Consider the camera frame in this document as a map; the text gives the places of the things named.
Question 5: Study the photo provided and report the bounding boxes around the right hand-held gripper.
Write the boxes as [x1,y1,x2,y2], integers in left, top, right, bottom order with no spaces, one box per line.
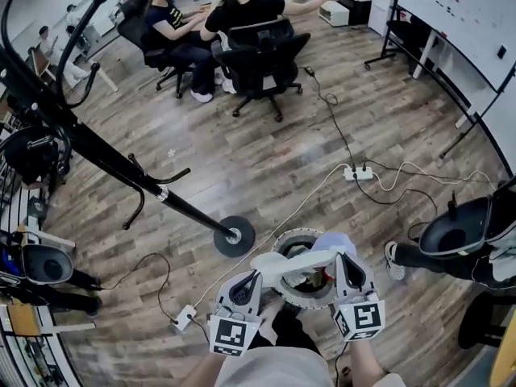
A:
[332,252,387,343]

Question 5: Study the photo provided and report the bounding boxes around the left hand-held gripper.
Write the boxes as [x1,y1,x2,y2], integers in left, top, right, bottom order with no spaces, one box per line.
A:
[207,270,264,358]

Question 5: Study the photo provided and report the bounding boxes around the black coat rack stand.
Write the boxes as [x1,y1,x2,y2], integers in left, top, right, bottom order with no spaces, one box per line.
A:
[0,0,256,259]

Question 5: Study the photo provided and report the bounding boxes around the person's right forearm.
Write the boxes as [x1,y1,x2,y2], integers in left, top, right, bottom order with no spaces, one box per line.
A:
[347,339,390,387]

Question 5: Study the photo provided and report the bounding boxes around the person's left forearm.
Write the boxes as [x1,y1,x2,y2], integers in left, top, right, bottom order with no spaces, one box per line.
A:
[181,351,229,387]

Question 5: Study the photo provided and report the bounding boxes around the white woven laundry basket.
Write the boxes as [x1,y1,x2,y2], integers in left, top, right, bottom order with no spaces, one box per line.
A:
[270,227,364,310]

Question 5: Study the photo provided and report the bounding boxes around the small white power strip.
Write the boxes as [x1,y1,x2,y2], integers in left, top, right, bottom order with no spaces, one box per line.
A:
[173,304,198,332]

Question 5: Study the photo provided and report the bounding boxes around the person's black trousers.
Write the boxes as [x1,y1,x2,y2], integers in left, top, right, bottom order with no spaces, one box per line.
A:
[249,306,322,356]

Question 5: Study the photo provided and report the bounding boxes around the person's white shirt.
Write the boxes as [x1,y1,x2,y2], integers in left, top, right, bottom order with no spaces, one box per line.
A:
[215,345,408,387]

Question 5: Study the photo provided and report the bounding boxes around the black shell backpack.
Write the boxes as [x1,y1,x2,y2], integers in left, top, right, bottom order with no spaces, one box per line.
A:
[418,195,491,257]
[22,243,75,285]

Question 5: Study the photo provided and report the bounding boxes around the round wooden table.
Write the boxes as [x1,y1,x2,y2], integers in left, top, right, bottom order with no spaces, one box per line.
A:
[457,292,516,387]

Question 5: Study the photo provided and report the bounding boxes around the black office chair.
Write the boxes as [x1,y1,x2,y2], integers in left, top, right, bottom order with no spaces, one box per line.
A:
[211,17,312,123]
[116,0,194,99]

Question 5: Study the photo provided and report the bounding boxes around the white storage box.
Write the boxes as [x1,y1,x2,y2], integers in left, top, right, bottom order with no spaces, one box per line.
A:
[318,0,350,27]

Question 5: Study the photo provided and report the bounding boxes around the white cable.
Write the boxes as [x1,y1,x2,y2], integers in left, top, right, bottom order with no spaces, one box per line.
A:
[370,160,499,193]
[192,162,348,310]

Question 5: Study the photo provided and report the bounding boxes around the black cable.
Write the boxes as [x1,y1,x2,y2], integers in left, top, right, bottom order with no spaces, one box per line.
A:
[304,65,358,171]
[100,252,181,324]
[353,177,440,243]

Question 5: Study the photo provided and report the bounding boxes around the wooden table white frame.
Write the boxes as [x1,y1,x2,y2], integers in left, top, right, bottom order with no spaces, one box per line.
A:
[0,296,98,387]

